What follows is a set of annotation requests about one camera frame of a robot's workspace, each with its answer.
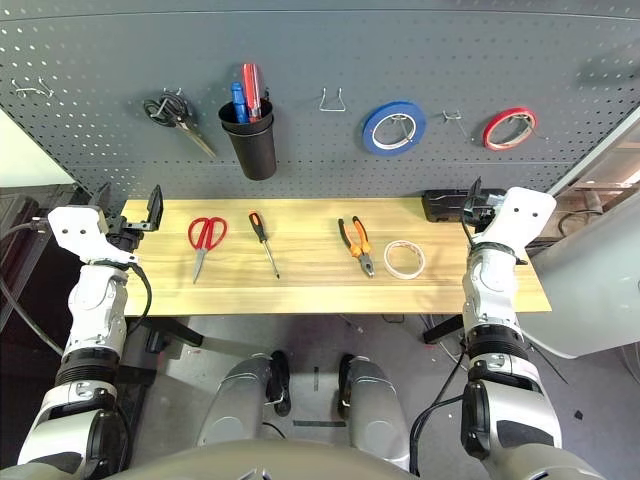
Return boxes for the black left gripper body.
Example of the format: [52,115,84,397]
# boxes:
[102,213,150,252]

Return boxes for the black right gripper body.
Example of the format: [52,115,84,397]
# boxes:
[462,193,505,232]

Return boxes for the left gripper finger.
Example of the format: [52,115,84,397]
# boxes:
[145,184,166,233]
[88,181,113,219]

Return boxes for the red handled scissors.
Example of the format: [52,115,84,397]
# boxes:
[187,216,229,285]

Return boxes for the white tape roll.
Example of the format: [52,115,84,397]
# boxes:
[383,239,427,280]

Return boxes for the orange black screwdriver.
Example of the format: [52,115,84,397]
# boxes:
[248,211,281,280]

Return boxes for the orange black pliers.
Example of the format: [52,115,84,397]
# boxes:
[337,215,376,279]

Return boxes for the metal pegboard hook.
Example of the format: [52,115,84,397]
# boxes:
[442,109,469,139]
[158,88,183,120]
[389,113,417,142]
[513,112,539,136]

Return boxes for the grey perforated pegboard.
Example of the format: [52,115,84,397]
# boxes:
[0,0,640,201]

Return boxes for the black tool case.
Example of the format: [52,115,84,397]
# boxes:
[421,188,506,224]

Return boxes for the red tape roll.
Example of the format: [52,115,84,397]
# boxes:
[481,107,539,153]

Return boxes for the black plastic cup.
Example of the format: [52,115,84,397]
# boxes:
[217,98,278,182]

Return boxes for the blue tape roll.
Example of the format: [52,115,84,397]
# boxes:
[360,100,428,156]

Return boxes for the large white rounded cabinet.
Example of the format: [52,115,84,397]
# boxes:
[524,197,640,359]

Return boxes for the silver left robot leg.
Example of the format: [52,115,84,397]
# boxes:
[199,352,274,449]

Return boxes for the silver robot leg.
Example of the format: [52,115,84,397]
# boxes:
[199,352,274,449]
[347,355,411,471]

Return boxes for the black left robot foot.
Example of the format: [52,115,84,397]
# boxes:
[267,349,292,417]

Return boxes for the black robot foot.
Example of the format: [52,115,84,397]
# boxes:
[267,349,292,417]
[337,353,357,420]

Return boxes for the black right robot foot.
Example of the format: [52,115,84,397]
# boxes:
[337,353,357,420]

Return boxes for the silver right robot leg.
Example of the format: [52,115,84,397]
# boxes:
[347,355,411,471]

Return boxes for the olive grey robot torso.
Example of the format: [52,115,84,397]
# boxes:
[0,438,606,480]

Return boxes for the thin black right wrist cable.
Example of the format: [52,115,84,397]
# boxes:
[461,199,477,248]

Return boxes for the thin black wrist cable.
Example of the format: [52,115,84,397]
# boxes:
[461,199,477,248]
[123,260,154,335]

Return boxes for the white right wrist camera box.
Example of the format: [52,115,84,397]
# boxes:
[472,186,558,252]

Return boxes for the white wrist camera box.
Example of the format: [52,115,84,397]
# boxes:
[47,205,140,265]
[472,186,558,252]

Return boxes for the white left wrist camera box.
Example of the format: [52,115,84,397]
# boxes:
[47,205,140,265]

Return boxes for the thin black left wrist cable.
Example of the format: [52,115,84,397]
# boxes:
[123,260,154,335]

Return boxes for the black handled scissors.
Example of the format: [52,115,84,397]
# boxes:
[143,88,219,160]

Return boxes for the black table support bracket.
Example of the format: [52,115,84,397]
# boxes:
[423,314,464,345]
[143,317,204,354]

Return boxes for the bent wire pegboard hook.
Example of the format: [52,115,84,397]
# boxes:
[10,77,55,99]

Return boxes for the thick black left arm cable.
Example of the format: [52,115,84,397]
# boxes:
[0,217,66,357]

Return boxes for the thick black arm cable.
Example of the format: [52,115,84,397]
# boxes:
[408,349,472,476]
[0,217,66,357]

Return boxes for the blue handled screwdriver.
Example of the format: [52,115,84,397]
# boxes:
[230,82,250,125]

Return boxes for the wide wire pegboard hook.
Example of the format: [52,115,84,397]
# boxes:
[318,87,347,114]

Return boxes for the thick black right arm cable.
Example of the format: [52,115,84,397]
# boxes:
[408,349,472,476]

